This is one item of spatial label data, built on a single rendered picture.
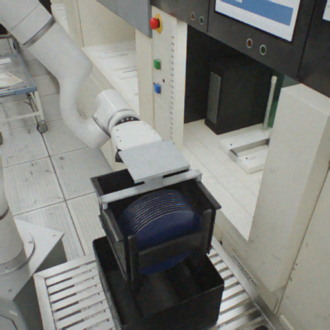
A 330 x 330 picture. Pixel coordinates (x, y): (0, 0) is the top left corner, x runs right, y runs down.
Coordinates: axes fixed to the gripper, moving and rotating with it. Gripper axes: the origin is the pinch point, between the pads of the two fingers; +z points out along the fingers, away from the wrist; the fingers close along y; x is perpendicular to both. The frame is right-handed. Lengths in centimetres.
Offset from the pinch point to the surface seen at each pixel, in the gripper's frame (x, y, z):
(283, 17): 26.1, -29.8, -2.5
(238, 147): -35, -54, -40
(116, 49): -40, -50, -188
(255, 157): -34, -56, -31
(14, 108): -125, 30, -302
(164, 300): -48.2, -2.0, 2.6
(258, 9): 25.8, -29.7, -10.4
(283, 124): 8.5, -25.2, 8.4
